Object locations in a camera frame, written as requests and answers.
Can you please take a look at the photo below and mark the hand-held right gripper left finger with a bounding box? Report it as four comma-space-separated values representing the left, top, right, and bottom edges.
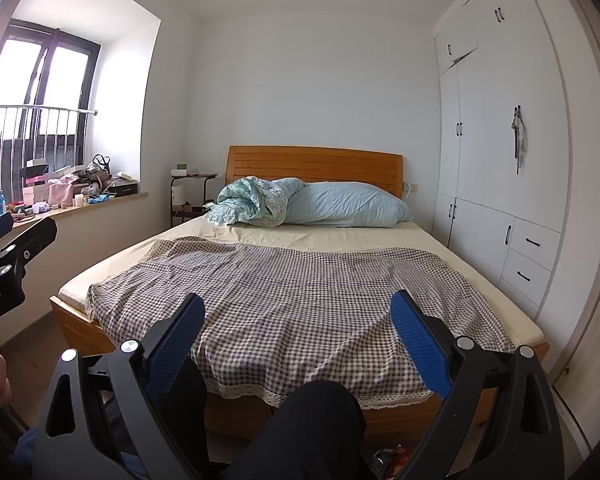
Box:
32, 292, 216, 480

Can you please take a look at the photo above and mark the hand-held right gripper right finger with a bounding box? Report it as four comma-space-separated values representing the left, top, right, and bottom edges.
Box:
390, 290, 566, 480

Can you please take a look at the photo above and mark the red snack wrapper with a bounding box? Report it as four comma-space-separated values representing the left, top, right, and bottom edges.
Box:
380, 446, 416, 478

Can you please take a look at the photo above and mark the pile of windowsill clutter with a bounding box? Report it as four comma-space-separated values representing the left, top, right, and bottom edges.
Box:
0, 154, 141, 221

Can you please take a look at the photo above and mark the brown checkered blanket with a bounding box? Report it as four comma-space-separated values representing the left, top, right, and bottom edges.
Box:
87, 236, 521, 408

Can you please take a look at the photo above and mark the beige mattress sheet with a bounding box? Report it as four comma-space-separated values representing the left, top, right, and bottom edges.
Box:
60, 220, 543, 346

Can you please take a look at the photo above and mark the metal window railing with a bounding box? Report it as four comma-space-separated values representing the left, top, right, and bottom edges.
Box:
0, 104, 98, 211

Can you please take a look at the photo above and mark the person's leg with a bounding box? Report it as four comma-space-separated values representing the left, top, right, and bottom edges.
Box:
220, 380, 368, 480

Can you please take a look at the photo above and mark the light blue pillow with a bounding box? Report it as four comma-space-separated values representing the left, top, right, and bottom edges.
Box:
284, 181, 413, 228

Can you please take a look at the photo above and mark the window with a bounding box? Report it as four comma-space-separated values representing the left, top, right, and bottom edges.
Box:
0, 19, 102, 211

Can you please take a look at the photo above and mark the crumpled floral quilt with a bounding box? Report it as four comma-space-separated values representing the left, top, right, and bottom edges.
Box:
205, 176, 308, 228

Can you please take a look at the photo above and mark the black metal nightstand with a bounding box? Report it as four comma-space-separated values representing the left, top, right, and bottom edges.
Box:
169, 162, 218, 228

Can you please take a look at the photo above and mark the white door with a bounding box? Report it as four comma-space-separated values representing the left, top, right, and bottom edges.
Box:
550, 0, 600, 461

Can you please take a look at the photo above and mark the grey hanging cloth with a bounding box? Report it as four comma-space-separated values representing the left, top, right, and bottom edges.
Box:
511, 106, 527, 176

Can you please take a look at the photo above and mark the white wardrobe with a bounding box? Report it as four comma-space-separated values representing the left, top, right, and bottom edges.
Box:
432, 0, 581, 321

